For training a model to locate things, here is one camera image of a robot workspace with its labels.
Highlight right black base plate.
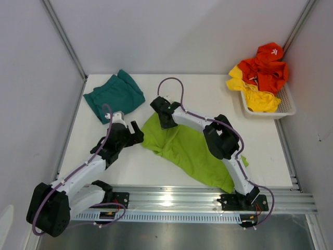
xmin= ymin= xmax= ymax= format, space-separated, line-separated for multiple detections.
xmin=216 ymin=194 xmax=269 ymax=211

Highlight lime green shorts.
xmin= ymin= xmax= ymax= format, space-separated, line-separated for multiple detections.
xmin=141 ymin=113 xmax=235 ymax=193

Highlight slotted grey cable duct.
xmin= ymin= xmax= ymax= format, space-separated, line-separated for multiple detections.
xmin=72 ymin=210 xmax=256 ymax=224

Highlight left corner aluminium post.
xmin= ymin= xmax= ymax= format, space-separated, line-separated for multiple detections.
xmin=40 ymin=0 xmax=87 ymax=81

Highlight orange shorts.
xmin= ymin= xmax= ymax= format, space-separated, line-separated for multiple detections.
xmin=238 ymin=42 xmax=289 ymax=95

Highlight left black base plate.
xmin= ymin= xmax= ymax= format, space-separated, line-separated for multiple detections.
xmin=111 ymin=192 xmax=130 ymax=208

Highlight right corner aluminium post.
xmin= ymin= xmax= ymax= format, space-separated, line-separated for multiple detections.
xmin=283 ymin=0 xmax=319 ymax=53

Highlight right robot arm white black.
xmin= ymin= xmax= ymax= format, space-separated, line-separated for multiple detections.
xmin=150 ymin=96 xmax=260 ymax=210

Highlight white plastic basket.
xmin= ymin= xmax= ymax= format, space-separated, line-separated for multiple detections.
xmin=240 ymin=83 xmax=297 ymax=120

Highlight teal green shorts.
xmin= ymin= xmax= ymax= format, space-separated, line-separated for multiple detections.
xmin=83 ymin=69 xmax=145 ymax=124

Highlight corner aluminium post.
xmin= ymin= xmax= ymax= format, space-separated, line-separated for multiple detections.
xmin=40 ymin=0 xmax=87 ymax=81
xmin=283 ymin=0 xmax=319 ymax=53

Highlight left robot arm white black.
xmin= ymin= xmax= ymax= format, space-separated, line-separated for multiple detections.
xmin=26 ymin=120 xmax=144 ymax=237

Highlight yellow shorts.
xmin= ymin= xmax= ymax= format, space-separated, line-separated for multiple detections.
xmin=226 ymin=66 xmax=281 ymax=113

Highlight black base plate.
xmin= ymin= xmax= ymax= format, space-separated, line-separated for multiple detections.
xmin=111 ymin=192 xmax=130 ymax=208
xmin=216 ymin=194 xmax=269 ymax=211

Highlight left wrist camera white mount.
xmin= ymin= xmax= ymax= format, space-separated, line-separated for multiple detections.
xmin=104 ymin=111 xmax=126 ymax=126

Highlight aluminium rail frame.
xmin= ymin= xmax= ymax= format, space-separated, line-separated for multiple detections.
xmin=35 ymin=75 xmax=318 ymax=215

